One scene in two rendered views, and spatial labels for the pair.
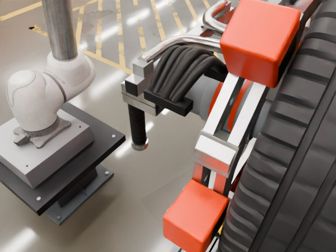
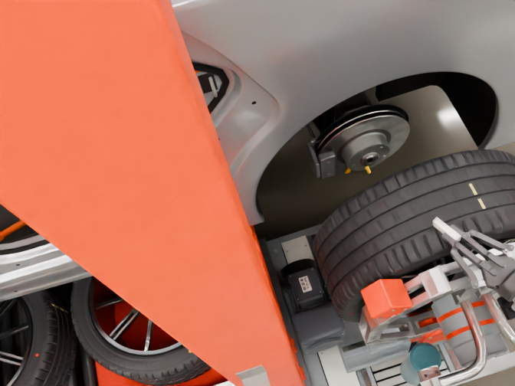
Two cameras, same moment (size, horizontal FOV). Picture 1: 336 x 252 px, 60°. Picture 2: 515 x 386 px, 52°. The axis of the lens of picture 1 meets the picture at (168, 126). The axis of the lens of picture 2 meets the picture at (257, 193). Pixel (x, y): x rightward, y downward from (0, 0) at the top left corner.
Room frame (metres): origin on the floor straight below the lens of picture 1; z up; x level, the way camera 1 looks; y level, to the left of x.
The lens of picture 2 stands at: (1.06, -0.25, 2.37)
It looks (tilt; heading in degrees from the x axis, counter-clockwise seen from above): 62 degrees down; 233
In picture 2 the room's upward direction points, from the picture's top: 16 degrees counter-clockwise
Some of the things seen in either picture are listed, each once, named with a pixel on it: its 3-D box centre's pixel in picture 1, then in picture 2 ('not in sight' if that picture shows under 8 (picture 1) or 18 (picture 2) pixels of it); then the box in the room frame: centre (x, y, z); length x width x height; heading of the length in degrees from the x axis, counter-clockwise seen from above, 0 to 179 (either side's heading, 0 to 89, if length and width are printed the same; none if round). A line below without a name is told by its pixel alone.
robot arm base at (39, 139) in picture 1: (37, 126); not in sight; (0.89, 0.56, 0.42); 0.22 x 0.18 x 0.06; 146
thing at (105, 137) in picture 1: (57, 163); not in sight; (0.91, 0.55, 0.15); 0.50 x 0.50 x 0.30; 54
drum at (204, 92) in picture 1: (233, 101); (466, 322); (0.54, -0.16, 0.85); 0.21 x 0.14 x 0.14; 56
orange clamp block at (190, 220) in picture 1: (194, 217); not in sight; (0.24, -0.05, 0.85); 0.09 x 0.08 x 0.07; 146
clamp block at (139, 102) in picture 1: (145, 93); not in sight; (0.48, 0.05, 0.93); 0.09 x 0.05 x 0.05; 56
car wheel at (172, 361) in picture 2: not in sight; (162, 295); (1.01, -1.10, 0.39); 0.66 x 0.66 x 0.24
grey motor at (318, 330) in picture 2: not in sight; (308, 299); (0.64, -0.66, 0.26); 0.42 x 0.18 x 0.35; 56
